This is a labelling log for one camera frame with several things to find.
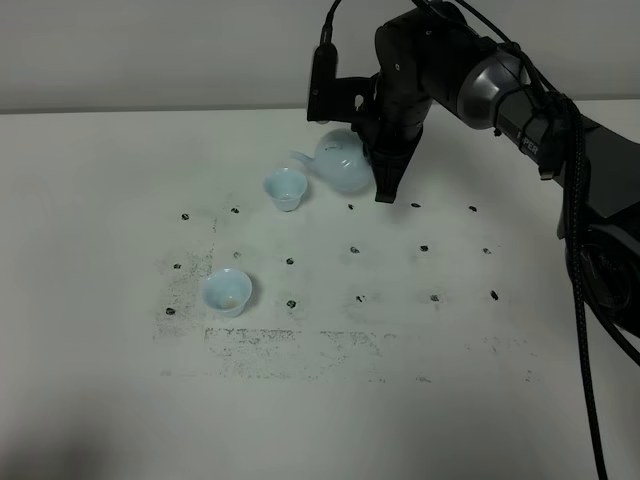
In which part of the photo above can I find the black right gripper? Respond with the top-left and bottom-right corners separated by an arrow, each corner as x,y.
324,74 -> 431,203

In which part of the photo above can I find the light blue porcelain teapot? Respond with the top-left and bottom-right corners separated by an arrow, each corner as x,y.
289,129 -> 373,195

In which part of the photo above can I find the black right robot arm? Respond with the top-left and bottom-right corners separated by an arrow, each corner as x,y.
307,1 -> 639,334

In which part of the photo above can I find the far light blue teacup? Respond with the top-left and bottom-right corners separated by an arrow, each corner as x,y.
263,168 -> 308,212

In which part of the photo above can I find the light blue teacup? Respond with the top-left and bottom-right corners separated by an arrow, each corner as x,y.
263,168 -> 308,212
201,268 -> 253,318

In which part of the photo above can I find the near light blue teacup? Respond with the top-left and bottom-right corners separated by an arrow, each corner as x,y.
201,268 -> 253,318

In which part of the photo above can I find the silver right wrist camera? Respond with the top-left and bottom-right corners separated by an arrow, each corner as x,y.
307,43 -> 338,122

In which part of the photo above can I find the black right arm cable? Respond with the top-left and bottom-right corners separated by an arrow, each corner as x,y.
318,0 -> 640,480

